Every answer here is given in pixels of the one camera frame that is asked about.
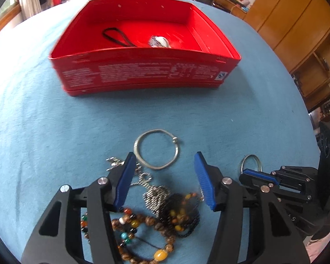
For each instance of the silver wrist watch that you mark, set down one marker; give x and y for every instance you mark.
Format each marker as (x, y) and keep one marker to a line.
(159, 41)

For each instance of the silver bangle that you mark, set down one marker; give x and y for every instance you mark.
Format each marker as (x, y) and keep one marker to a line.
(136, 148)

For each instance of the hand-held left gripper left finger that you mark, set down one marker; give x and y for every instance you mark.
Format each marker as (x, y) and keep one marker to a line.
(125, 181)

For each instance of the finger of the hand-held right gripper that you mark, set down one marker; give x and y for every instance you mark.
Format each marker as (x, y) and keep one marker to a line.
(260, 175)
(297, 173)

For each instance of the large wooden frame window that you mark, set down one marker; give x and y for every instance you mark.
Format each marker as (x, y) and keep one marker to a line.
(8, 13)

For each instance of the red box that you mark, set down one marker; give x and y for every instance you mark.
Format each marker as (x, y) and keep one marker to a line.
(143, 71)

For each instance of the wooden wardrobe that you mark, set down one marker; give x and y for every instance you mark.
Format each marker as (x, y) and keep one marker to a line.
(291, 19)

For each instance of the wooden desk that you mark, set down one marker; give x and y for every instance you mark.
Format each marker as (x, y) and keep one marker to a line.
(231, 5)

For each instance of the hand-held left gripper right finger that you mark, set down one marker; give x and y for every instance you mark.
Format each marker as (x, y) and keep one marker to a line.
(205, 181)

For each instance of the blue blanket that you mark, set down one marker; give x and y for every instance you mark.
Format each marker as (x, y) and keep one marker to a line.
(44, 129)

